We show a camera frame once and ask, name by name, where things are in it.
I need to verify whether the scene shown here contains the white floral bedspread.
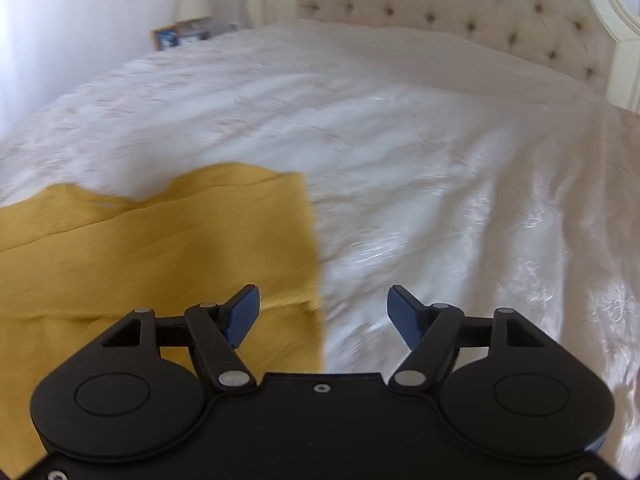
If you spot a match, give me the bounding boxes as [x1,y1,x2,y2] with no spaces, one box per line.
[1,21,639,477]

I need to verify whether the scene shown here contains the cream tufted headboard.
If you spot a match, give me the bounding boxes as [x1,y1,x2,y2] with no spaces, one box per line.
[298,0,639,110]

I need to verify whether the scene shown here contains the wooden photo frame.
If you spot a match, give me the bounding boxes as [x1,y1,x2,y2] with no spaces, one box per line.
[151,25,180,51]

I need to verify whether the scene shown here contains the yellow knit sweater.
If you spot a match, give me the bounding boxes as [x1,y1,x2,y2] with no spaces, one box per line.
[1,164,323,474]

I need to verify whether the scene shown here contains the white bedside lamp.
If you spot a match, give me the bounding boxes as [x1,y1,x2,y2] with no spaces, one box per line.
[176,0,213,24]

